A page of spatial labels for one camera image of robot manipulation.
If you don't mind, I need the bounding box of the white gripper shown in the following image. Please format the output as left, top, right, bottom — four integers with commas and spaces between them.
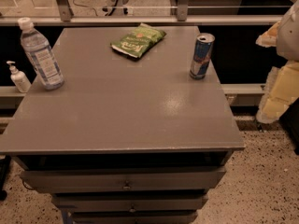
256, 0, 299, 124

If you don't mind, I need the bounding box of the redbull can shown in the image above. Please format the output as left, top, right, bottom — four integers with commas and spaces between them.
190, 33, 215, 79

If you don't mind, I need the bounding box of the top grey drawer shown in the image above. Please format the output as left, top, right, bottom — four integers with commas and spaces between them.
21, 167, 226, 193

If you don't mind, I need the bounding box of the grey drawer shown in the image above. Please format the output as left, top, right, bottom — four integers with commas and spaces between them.
52, 194, 207, 212
21, 167, 226, 193

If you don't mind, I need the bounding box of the green chip bag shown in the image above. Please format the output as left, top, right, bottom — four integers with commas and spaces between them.
110, 23, 166, 59

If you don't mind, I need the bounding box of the grey drawer cabinet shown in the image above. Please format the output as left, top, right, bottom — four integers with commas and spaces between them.
1, 27, 244, 224

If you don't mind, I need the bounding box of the middle grey drawer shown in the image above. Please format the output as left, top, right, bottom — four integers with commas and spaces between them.
52, 194, 207, 212

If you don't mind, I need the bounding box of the clear plastic water bottle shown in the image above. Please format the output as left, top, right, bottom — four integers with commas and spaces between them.
18, 17, 64, 90

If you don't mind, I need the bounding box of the white pump dispenser bottle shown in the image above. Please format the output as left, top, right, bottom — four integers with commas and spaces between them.
7, 61, 31, 93

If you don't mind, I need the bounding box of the black cable on floor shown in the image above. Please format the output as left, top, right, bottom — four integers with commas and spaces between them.
65, 0, 99, 17

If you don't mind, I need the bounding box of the metal railing frame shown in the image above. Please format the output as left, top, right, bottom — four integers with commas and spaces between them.
0, 0, 296, 27

